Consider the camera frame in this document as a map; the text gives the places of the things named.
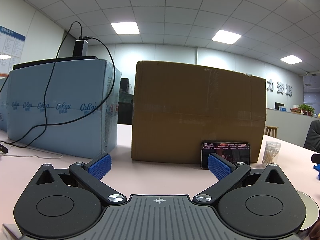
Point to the small potted plant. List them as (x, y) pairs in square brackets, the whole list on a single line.
[(307, 108)]

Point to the white reception counter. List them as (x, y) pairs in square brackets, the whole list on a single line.
[(290, 127)]

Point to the wooden stool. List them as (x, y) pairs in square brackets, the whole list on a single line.
[(271, 128)]

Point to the wall notice board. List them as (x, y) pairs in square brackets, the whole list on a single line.
[(12, 45)]

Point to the silver wall lettering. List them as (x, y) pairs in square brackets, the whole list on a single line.
[(280, 87)]

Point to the black office chair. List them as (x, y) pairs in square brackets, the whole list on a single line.
[(313, 135)]

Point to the dark blue ceramic bowl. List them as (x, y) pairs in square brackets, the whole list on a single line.
[(311, 210)]

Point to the small light blue carton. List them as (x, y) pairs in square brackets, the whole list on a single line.
[(2, 105)]

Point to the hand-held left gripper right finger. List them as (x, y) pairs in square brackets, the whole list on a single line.
[(218, 167)]

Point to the brown cardboard box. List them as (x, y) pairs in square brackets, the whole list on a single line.
[(200, 110)]

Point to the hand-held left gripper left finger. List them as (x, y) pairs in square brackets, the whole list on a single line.
[(101, 166)]

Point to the black smartphone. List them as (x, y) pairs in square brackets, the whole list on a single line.
[(230, 150)]

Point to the square ceiling light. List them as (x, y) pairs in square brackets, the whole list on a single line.
[(226, 38), (291, 59), (125, 27)]

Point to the large light blue carton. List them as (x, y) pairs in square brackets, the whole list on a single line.
[(57, 100)]

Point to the computer monitor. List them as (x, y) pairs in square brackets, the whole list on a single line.
[(279, 106)]

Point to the flat black laptop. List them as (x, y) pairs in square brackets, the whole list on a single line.
[(50, 60)]

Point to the clear cotton swab jar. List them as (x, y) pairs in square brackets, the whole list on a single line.
[(271, 152)]

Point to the black power adapter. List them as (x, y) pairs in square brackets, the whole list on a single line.
[(80, 47)]

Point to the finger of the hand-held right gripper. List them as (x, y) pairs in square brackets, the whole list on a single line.
[(316, 158)]

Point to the dark office furniture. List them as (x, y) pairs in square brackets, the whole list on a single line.
[(126, 105)]

